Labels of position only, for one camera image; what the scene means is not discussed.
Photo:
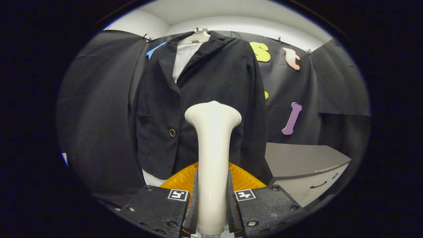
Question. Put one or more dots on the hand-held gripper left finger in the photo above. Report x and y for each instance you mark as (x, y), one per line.
(191, 218)

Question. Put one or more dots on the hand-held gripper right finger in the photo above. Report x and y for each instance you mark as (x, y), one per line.
(233, 215)

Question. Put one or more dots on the white garment steamer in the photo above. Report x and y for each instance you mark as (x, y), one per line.
(213, 148)

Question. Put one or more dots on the black suit jacket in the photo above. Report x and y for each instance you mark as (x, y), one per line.
(214, 76)

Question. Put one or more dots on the white clothes hanger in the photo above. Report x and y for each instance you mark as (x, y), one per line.
(198, 37)

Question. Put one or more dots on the grey cabinet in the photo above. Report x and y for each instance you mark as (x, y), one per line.
(297, 158)

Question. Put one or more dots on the black backdrop cloth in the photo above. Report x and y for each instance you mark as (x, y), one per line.
(99, 115)

